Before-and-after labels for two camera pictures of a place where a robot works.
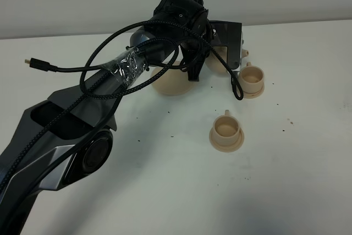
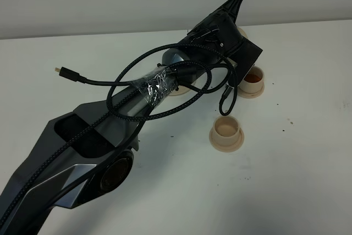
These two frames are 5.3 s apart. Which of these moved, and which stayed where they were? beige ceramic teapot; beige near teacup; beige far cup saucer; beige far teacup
Moved: beige ceramic teapot
Stayed: beige far cup saucer; beige near teacup; beige far teacup
